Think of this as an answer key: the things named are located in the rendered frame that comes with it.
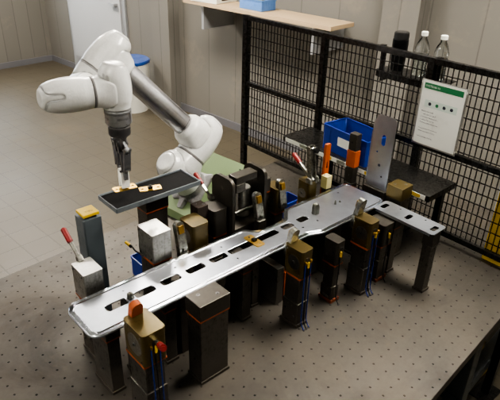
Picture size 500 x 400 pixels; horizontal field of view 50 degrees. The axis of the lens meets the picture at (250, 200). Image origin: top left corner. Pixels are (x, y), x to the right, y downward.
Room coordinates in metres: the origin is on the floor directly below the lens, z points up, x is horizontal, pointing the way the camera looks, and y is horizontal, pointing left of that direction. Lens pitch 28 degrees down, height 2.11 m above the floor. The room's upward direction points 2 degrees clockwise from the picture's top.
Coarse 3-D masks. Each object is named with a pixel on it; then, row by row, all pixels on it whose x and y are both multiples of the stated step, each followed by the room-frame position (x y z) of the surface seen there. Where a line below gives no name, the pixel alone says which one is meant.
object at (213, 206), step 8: (216, 200) 1.88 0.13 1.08; (208, 208) 1.82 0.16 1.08; (216, 208) 1.82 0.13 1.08; (224, 208) 1.82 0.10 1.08; (208, 216) 1.81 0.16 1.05; (216, 216) 1.79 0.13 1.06; (224, 216) 1.82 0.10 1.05; (208, 224) 1.81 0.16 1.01; (216, 224) 1.79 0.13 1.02; (224, 224) 1.82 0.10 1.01; (208, 232) 1.82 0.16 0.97; (216, 232) 1.79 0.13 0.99; (224, 232) 1.82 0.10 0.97; (208, 240) 1.83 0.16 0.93; (216, 256) 1.81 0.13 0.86
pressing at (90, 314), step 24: (336, 192) 2.14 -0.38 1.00; (360, 192) 2.15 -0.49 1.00; (288, 216) 1.91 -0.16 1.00; (312, 216) 1.92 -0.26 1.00; (336, 216) 1.93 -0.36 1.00; (216, 240) 1.71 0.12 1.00; (240, 240) 1.72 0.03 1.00; (264, 240) 1.72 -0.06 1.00; (168, 264) 1.55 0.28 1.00; (192, 264) 1.55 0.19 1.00; (216, 264) 1.56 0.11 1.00; (240, 264) 1.57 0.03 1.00; (120, 288) 1.41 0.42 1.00; (144, 288) 1.42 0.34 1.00; (168, 288) 1.42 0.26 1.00; (192, 288) 1.42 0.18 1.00; (72, 312) 1.29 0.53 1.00; (96, 312) 1.29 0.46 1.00; (120, 312) 1.29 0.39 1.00; (96, 336) 1.19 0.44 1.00
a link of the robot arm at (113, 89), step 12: (108, 60) 1.72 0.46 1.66; (108, 72) 1.67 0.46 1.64; (120, 72) 1.68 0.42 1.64; (96, 84) 1.65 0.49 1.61; (108, 84) 1.66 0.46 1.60; (120, 84) 1.68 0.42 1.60; (96, 96) 1.64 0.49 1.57; (108, 96) 1.66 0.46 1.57; (120, 96) 1.67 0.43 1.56; (132, 96) 1.72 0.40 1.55; (108, 108) 1.68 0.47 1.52; (120, 108) 1.68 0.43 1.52
